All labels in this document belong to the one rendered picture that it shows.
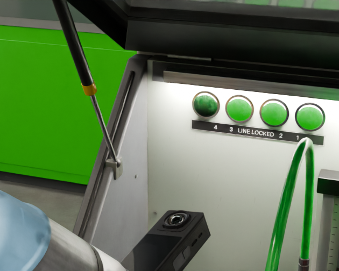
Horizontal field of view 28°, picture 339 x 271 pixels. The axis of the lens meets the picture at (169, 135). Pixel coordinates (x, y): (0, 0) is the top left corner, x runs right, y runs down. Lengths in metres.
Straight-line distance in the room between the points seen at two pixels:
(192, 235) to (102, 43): 3.00
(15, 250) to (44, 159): 3.54
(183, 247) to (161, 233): 0.03
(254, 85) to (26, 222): 0.73
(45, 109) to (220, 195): 2.68
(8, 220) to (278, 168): 0.81
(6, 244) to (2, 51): 3.47
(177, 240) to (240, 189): 0.63
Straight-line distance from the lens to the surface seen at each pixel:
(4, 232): 0.43
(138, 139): 1.20
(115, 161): 1.11
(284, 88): 1.11
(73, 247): 0.48
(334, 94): 1.10
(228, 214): 1.25
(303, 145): 0.90
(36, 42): 3.75
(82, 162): 3.85
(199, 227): 0.62
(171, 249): 0.59
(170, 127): 1.22
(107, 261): 0.52
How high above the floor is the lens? 1.76
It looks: 21 degrees down
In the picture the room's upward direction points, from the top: straight up
